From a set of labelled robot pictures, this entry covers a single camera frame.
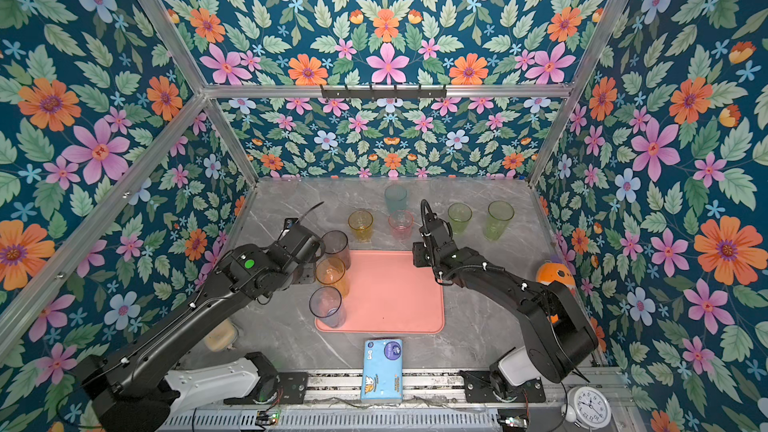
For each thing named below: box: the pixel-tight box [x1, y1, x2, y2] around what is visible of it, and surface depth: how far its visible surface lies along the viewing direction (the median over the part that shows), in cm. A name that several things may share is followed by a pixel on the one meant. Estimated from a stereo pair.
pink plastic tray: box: [315, 250, 445, 334], surface depth 88 cm
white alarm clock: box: [561, 386, 612, 431], surface depth 69 cm
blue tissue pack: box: [361, 338, 403, 403], surface depth 74 cm
